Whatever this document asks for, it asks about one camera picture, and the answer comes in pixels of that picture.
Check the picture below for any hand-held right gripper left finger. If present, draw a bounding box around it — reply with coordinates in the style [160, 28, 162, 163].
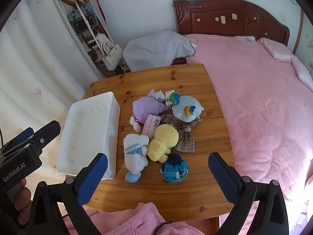
[29, 153, 108, 235]

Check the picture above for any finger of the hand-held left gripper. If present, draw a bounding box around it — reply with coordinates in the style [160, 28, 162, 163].
[4, 127, 35, 151]
[29, 120, 61, 153]

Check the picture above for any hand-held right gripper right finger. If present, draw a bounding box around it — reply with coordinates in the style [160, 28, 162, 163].
[208, 152, 289, 235]

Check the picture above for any white plastic bin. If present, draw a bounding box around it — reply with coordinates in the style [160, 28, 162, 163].
[57, 92, 121, 180]

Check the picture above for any purple plush toy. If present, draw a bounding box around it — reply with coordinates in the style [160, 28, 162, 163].
[130, 90, 172, 132]

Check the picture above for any green and white medicine box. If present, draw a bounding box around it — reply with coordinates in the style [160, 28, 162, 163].
[165, 90, 177, 107]

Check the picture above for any person's left hand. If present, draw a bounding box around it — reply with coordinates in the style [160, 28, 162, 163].
[13, 177, 33, 227]

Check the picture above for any white and blue plush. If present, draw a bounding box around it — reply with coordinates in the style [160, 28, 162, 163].
[123, 133, 150, 183]

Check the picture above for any plaid fabric bow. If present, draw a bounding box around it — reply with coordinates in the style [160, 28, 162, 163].
[160, 114, 202, 153]

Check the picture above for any pink fuzzy clothing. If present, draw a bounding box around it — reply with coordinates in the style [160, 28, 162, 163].
[62, 202, 208, 235]

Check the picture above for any yellow duck plush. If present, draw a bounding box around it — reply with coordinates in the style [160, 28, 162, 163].
[147, 124, 179, 163]

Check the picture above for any blue plush with rainbow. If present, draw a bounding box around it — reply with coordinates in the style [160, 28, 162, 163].
[170, 92, 204, 123]

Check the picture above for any white curtain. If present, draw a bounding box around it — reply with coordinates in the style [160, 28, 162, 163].
[0, 0, 105, 177]

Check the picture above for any pink label packet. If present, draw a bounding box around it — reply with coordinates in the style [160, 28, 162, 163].
[142, 114, 161, 136]

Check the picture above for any pink bed blanket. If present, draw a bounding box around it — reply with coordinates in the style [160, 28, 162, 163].
[183, 33, 313, 235]

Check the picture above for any white handbag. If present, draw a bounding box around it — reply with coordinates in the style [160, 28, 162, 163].
[76, 1, 123, 71]

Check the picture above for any brown and white plush bag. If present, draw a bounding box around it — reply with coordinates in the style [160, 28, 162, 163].
[84, 28, 109, 63]

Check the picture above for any wooden table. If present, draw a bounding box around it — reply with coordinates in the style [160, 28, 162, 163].
[66, 63, 236, 222]

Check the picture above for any blue handbag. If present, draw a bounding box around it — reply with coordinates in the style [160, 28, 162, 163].
[67, 2, 99, 35]

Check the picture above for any wooden nightstand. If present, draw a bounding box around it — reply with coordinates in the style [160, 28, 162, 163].
[171, 57, 188, 66]

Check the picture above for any pink pillow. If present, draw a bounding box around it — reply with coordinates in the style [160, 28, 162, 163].
[291, 56, 313, 91]
[259, 37, 296, 63]

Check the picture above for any grey cloth cover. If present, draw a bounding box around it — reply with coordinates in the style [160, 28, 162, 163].
[122, 29, 196, 72]

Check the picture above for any small white cloth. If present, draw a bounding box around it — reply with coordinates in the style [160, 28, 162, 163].
[234, 35, 256, 42]

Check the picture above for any wooden bed headboard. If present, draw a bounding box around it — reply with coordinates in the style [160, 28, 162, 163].
[172, 0, 290, 47]

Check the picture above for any blue drawstring pouch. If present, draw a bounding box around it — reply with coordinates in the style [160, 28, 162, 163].
[160, 153, 189, 183]

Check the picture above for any black cable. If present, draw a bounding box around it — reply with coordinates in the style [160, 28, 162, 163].
[153, 221, 172, 235]

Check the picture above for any red lanyard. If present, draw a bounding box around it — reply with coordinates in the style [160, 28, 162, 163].
[92, 0, 108, 25]

